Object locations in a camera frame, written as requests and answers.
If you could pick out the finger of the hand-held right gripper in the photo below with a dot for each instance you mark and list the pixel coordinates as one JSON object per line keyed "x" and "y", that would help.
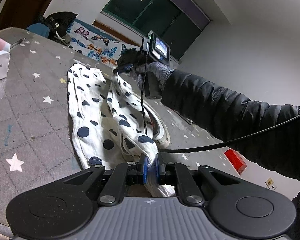
{"x": 123, "y": 68}

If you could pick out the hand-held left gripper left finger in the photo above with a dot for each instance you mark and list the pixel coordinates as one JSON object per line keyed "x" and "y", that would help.
{"x": 143, "y": 170}

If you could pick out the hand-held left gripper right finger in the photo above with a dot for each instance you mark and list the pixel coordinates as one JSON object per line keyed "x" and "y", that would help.
{"x": 160, "y": 170}

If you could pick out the white polka dot pants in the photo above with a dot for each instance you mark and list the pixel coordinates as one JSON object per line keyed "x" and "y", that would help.
{"x": 90, "y": 120}

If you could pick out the person's right forearm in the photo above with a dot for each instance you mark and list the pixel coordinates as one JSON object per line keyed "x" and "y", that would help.
{"x": 227, "y": 112}

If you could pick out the person's right hand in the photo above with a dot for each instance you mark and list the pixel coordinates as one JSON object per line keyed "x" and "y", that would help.
{"x": 162, "y": 71}

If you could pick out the butterfly print pillow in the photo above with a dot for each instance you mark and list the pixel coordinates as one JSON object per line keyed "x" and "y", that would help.
{"x": 128, "y": 48}
{"x": 90, "y": 40}

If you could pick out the green framed window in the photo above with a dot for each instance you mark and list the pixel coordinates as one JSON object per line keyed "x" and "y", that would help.
{"x": 152, "y": 12}

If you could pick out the red box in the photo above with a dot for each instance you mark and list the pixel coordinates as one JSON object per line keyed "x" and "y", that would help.
{"x": 235, "y": 160}

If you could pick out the black backpack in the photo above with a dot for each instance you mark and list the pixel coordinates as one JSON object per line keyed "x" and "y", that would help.
{"x": 57, "y": 23}

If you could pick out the blue sofa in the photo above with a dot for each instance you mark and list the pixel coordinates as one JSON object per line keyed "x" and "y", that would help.
{"x": 38, "y": 29}

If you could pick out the grey star-print tablecloth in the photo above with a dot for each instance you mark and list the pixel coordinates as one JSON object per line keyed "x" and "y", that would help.
{"x": 40, "y": 120}

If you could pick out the black pen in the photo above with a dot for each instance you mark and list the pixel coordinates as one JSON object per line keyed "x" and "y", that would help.
{"x": 18, "y": 42}

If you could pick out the dark wooden door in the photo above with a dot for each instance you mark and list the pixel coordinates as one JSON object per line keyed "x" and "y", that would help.
{"x": 25, "y": 2}

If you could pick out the wall socket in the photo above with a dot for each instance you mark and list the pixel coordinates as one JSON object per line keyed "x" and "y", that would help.
{"x": 270, "y": 183}

